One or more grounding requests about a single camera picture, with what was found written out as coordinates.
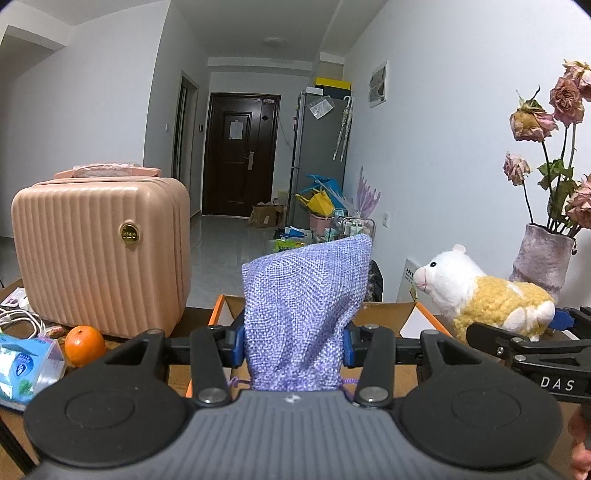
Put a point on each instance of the grey refrigerator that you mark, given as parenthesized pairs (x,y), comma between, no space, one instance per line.
(314,157)

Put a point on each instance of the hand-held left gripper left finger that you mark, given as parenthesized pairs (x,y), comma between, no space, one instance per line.
(238,344)

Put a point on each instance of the green and blue packets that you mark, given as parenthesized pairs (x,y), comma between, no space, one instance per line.
(288,240)

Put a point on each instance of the white and yellow plush hamster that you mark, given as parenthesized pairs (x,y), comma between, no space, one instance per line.
(480,290)

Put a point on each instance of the white folded umbrella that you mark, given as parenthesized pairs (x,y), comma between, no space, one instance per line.
(344,129)

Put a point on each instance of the small clear plastic bag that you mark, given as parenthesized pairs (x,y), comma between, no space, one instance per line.
(321,108)

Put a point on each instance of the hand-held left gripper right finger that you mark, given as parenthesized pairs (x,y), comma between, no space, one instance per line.
(349,346)

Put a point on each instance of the dark brown entrance door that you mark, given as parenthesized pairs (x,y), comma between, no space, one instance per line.
(238,157)

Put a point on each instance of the side doorway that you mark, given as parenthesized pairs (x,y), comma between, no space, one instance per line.
(182,134)

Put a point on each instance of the orange fruit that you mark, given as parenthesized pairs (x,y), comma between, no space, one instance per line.
(84,346)

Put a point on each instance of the yellow and black box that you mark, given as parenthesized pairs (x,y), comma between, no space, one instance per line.
(332,85)

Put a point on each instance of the white board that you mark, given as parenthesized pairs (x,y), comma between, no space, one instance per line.
(410,281)

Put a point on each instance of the white wall outlet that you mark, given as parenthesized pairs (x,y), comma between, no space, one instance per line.
(387,219)

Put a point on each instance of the blue soft tissue pack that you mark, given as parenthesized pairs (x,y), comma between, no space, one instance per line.
(23,374)

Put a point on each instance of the purple textured vase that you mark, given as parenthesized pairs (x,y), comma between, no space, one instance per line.
(540,258)

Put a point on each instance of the brown cardboard box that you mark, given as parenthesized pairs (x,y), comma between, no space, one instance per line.
(265,216)

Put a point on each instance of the pink bin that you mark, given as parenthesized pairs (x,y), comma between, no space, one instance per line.
(318,224)

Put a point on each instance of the dried pink roses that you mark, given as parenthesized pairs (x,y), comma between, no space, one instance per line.
(565,97)

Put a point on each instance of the person's right hand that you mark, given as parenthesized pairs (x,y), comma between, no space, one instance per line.
(582,461)

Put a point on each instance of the white card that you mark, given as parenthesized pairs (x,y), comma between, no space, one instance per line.
(14,297)

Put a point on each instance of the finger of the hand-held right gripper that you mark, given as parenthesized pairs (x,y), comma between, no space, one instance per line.
(577,318)
(489,337)

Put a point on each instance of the white wall electrical panel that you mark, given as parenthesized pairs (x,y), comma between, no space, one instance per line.
(377,85)

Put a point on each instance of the orange cardboard box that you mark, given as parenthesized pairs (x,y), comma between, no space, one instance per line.
(383,318)

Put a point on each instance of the yellow bag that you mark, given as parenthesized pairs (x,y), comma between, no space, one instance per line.
(318,203)

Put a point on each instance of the pink ribbed suitcase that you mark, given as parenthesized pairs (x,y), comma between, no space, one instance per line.
(97,258)

